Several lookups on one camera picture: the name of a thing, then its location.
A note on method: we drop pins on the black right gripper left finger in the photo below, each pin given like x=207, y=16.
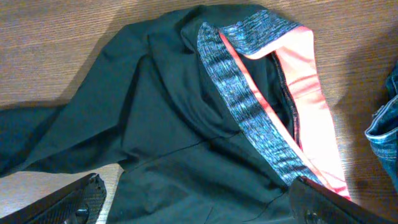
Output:
x=80, y=202

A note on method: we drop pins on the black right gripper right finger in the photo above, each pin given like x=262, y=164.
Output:
x=312, y=203

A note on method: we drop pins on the black leggings red waistband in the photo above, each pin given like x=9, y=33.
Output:
x=212, y=112

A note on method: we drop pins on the dark blue jeans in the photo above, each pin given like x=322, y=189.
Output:
x=382, y=133

